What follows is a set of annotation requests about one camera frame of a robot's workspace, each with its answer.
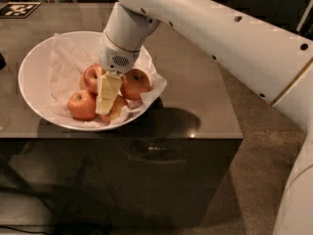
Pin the red apple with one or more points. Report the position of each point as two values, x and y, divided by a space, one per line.
134 83
82 105
116 109
91 76

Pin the white bowl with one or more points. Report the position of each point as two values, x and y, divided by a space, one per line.
33 80

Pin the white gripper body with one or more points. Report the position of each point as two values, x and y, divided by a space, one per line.
114 59

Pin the black white marker tag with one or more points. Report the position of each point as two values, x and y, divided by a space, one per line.
18 10

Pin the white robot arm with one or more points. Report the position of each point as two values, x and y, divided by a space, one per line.
271 61

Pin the white crumpled paper liner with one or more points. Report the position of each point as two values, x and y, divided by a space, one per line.
71 54

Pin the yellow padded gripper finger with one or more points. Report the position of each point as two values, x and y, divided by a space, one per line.
108 88

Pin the dark object at left edge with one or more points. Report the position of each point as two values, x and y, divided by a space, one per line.
2 62

